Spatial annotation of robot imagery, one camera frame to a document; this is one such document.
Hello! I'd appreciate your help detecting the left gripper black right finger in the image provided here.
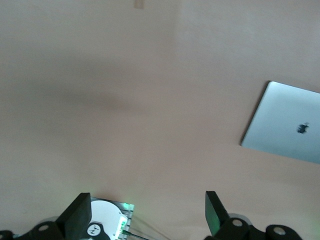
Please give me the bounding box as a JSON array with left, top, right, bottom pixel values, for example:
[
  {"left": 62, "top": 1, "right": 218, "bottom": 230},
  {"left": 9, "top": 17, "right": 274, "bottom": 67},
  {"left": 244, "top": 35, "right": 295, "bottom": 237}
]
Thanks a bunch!
[{"left": 204, "top": 190, "right": 305, "bottom": 240}]

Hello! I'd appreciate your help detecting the silver laptop with black keyboard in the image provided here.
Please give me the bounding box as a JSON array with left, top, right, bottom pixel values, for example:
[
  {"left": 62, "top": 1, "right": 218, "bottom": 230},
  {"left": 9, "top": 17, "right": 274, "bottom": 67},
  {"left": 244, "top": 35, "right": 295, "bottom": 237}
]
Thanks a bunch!
[{"left": 240, "top": 80, "right": 320, "bottom": 165}]

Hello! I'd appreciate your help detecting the black cable to base plate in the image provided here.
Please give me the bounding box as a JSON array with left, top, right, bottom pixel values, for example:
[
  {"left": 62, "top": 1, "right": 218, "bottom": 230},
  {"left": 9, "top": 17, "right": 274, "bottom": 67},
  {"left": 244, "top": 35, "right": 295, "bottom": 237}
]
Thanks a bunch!
[{"left": 122, "top": 228, "right": 163, "bottom": 240}]

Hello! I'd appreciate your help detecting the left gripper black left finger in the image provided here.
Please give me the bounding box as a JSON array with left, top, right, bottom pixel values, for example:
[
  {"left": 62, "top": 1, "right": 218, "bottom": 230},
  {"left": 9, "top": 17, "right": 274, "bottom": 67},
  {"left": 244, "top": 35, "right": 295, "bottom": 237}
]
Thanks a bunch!
[{"left": 0, "top": 191, "right": 93, "bottom": 240}]

